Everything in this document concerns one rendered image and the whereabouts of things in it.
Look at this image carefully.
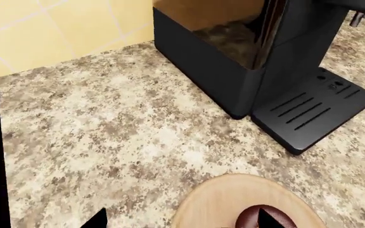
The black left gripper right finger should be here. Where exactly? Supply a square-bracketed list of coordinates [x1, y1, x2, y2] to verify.
[256, 207, 288, 228]

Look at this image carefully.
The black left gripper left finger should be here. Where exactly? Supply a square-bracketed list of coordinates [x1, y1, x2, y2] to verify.
[81, 207, 108, 228]

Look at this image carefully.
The chocolate glazed donut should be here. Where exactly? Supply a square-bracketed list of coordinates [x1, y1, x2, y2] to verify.
[234, 204, 298, 228]

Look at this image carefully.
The round wooden plate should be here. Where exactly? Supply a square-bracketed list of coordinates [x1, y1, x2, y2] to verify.
[170, 173, 325, 228]

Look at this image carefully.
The black coffee machine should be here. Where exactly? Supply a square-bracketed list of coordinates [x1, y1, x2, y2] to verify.
[152, 0, 365, 156]

